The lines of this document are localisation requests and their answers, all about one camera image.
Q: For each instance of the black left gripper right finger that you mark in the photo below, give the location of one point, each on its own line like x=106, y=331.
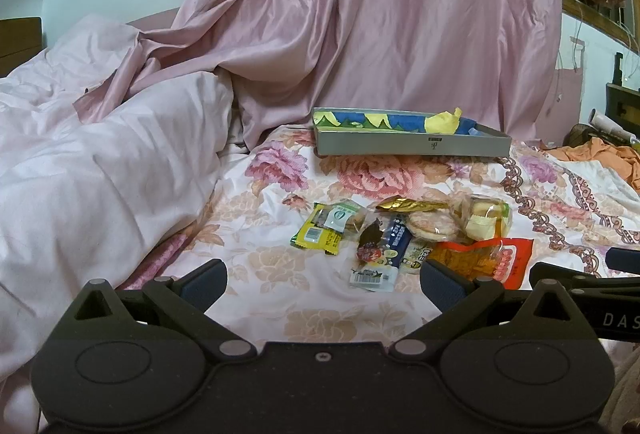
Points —
x=507, y=359

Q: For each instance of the toast bread packet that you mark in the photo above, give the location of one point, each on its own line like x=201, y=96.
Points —
x=482, y=218

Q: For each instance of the gold foil snack packet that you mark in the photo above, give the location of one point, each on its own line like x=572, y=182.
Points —
x=400, y=204

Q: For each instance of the dark jerky snack packet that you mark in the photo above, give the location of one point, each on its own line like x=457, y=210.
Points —
x=369, y=250

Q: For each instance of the wooden headboard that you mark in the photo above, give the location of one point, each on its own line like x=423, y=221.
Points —
x=20, y=40

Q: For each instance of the round rice cracker packet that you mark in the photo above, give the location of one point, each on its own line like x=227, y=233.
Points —
x=434, y=226

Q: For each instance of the pink satin curtain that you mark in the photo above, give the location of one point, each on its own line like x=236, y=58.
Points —
x=492, y=59

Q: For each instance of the yellow green snack packet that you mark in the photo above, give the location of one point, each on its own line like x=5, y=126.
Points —
x=311, y=236

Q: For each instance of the floral bed sheet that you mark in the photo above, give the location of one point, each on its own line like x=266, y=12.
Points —
x=573, y=211

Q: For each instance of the navy milk powder stick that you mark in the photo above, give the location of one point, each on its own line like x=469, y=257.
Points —
x=381, y=248

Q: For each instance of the red orange tofu snack packet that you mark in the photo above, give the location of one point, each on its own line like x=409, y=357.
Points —
x=505, y=259

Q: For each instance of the grey cardboard tray box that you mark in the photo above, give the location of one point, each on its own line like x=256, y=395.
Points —
x=491, y=143

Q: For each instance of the orange cloth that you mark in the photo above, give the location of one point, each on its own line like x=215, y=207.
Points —
x=624, y=160

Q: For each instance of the white pink duvet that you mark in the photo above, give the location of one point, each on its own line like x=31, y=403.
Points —
x=86, y=200

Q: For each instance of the white rolled tube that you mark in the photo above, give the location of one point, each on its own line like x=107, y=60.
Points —
x=604, y=124

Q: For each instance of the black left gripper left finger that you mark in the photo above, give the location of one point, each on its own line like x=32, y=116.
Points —
x=128, y=359

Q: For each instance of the small white green packet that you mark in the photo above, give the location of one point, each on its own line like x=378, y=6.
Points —
x=343, y=216

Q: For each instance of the dark wooden furniture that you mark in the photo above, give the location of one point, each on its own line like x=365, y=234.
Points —
x=622, y=103

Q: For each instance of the colourful painted paper liner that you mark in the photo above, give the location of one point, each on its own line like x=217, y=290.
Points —
x=353, y=120

